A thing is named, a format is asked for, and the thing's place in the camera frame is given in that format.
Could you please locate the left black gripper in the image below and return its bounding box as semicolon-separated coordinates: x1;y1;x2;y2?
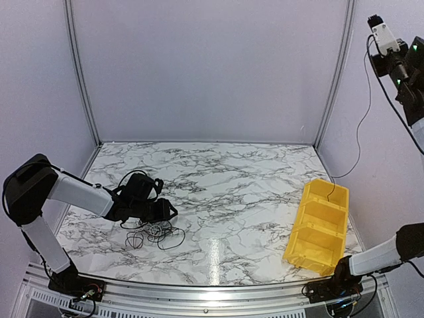
131;197;178;223

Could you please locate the cable pile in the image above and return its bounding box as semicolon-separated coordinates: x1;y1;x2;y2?
119;218;186;251

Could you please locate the thin black cable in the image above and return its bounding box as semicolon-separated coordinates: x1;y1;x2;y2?
327;52;374;202

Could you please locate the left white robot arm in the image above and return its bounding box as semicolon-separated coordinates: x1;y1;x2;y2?
1;154;178;295

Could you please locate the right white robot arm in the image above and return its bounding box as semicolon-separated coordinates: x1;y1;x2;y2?
327;36;423;297

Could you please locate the yellow plastic bin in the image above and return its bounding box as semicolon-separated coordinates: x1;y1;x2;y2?
283;179;349;276

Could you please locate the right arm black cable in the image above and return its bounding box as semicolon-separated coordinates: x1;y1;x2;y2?
364;34;424;150

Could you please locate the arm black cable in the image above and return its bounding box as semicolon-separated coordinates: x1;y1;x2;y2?
364;34;424;150
1;160;150;216

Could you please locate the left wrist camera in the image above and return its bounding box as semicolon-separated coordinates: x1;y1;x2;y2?
113;170;164;204

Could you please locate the right aluminium frame post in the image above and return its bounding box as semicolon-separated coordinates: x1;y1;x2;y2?
313;0;357;152

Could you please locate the aluminium frame post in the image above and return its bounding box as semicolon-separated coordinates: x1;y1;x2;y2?
313;0;357;152
63;0;102;148

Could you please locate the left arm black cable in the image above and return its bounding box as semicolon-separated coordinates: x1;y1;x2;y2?
1;160;150;216

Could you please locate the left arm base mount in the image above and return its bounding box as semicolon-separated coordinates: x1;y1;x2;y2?
48;263;105;301

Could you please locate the aluminium front rail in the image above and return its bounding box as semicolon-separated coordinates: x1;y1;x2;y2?
11;263;398;317

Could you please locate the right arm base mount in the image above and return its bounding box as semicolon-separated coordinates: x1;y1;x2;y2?
302;268;363;303

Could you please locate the left aluminium frame post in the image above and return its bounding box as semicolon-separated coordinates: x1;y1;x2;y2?
63;0;102;148

